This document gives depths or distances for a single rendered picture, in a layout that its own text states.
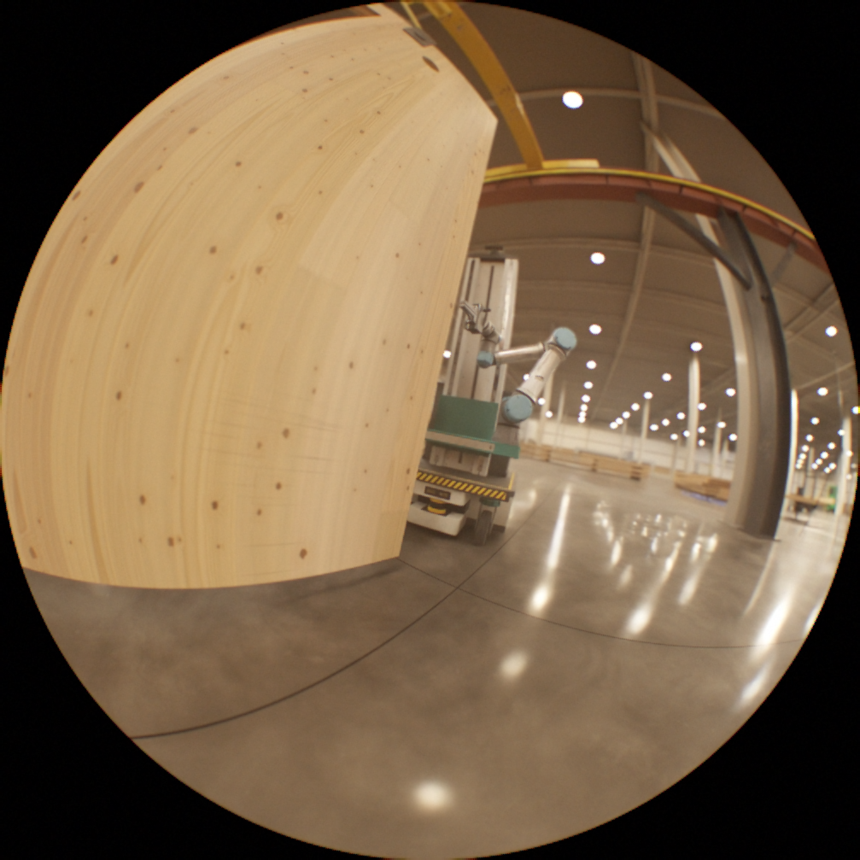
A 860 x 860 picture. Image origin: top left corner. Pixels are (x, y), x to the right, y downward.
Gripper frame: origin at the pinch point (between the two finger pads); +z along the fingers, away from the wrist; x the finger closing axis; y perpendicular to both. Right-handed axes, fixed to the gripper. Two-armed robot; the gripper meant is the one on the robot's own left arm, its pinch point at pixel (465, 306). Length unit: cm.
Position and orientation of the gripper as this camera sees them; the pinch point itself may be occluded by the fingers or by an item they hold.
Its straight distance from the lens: 110.9
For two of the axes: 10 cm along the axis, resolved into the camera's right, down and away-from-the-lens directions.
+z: -5.9, -1.6, -7.9
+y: 7.8, 1.5, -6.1
